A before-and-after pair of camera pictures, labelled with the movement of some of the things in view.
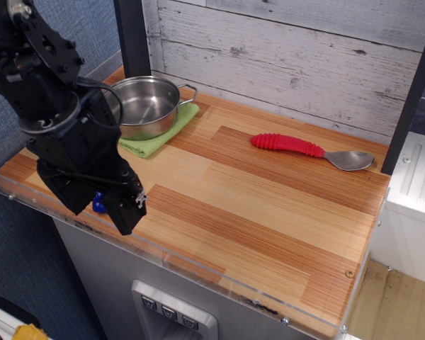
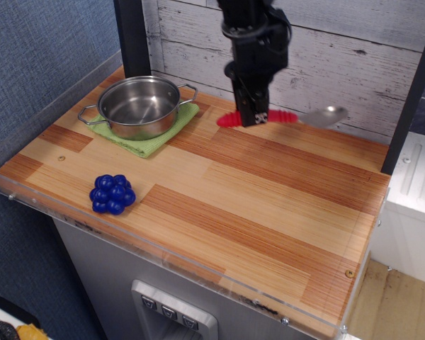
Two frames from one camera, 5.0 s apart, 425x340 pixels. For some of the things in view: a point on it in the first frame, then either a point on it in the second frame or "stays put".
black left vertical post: [133, 37] stays put
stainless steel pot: [150, 105] stays put
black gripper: [74, 138] -> [260, 52]
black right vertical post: [411, 105] stays put
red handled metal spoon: [348, 159] -> [321, 116]
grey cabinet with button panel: [134, 297] stays put
